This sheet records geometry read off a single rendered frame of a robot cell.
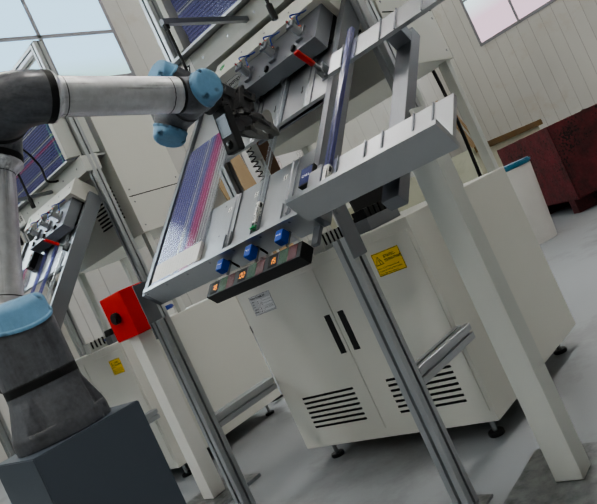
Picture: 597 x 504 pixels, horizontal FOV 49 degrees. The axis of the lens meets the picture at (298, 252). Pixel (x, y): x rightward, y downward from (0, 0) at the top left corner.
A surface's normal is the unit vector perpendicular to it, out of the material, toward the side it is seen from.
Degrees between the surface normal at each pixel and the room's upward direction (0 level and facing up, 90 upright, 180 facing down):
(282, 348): 90
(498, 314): 90
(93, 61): 90
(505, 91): 90
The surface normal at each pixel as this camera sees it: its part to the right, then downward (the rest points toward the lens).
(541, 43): -0.65, 0.30
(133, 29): 0.64, -0.29
